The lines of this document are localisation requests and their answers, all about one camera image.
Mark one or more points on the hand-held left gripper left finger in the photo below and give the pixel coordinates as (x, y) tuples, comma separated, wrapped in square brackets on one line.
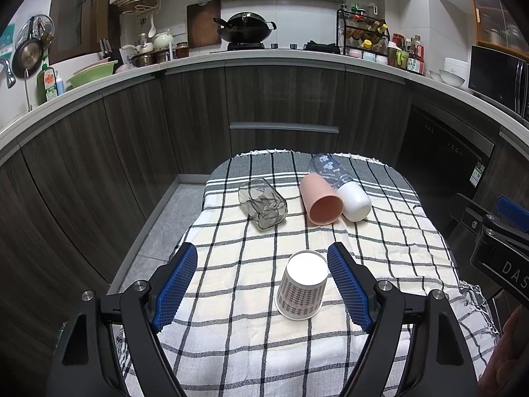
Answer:
[(177, 287)]

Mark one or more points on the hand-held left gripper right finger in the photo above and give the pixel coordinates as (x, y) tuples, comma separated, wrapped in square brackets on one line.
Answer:
[(349, 289)]

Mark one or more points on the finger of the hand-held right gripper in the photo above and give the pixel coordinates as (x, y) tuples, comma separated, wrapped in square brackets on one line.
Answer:
[(471, 215), (513, 211)]

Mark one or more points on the patterned paper cup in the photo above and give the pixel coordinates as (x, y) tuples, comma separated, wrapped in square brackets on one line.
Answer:
[(302, 285)]

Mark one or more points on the pink plastic cup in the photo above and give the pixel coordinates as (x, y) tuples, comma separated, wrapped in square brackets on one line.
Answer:
[(320, 204)]

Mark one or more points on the clear glass cup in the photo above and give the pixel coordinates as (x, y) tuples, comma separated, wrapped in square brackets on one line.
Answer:
[(263, 209)]

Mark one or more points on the person's right hand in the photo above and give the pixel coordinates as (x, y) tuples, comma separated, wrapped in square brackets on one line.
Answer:
[(506, 359)]

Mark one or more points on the black built-in dishwasher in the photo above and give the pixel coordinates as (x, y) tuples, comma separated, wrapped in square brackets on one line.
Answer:
[(446, 161)]

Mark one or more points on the black white checked tablecloth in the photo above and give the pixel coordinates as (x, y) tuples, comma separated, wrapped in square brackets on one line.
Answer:
[(248, 339)]

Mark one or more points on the clear bottle with white cap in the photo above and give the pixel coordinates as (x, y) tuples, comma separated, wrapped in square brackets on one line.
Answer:
[(341, 188)]

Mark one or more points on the black microwave oven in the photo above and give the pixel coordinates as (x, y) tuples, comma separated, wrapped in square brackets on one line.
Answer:
[(498, 75)]

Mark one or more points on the white bowl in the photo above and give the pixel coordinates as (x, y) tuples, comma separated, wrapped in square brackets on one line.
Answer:
[(436, 75)]

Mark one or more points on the white rice cooker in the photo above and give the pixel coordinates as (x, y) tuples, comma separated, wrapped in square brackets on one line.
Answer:
[(455, 71)]

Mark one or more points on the dark sauce bottle red label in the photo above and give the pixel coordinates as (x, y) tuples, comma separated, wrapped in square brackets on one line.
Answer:
[(415, 57)]

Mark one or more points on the green lid container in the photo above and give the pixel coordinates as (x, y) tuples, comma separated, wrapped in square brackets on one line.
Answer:
[(403, 58)]

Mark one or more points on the wooden glass-door cabinet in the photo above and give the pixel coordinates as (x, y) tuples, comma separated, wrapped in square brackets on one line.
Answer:
[(501, 20)]

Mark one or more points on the green plastic basin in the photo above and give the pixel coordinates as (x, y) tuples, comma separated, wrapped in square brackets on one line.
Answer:
[(91, 75)]

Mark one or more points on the metal cooking pot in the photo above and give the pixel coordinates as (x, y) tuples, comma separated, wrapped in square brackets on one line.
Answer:
[(142, 58)]

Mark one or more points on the small blue bottle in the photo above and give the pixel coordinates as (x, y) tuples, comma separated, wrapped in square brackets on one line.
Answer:
[(60, 87)]

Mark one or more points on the brown ceramic jar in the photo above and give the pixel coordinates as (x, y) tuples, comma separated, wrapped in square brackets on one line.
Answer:
[(182, 50)]

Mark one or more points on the green dish soap bottle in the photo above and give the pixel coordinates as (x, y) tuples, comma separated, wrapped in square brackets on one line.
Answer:
[(48, 83)]

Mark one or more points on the white teapot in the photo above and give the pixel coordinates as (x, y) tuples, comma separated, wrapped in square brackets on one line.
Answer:
[(163, 39)]

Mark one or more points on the black gas cooktop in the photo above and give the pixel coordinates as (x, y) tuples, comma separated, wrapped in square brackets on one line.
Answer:
[(285, 46)]

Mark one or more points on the white ladle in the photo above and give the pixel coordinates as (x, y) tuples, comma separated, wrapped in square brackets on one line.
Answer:
[(151, 29)]

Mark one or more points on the brown wooden cutting board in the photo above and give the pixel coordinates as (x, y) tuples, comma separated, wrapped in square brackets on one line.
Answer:
[(203, 24)]

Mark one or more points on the black wok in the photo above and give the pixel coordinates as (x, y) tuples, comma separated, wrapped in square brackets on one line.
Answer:
[(248, 28)]

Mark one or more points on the hanging frying pan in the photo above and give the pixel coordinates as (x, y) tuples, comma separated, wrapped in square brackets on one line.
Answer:
[(27, 56)]

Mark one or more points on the hanging metal strainer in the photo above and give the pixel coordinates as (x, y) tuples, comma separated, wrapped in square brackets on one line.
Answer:
[(38, 28)]

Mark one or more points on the wooden wall rack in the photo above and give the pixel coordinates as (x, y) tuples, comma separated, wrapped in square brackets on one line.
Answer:
[(141, 0)]

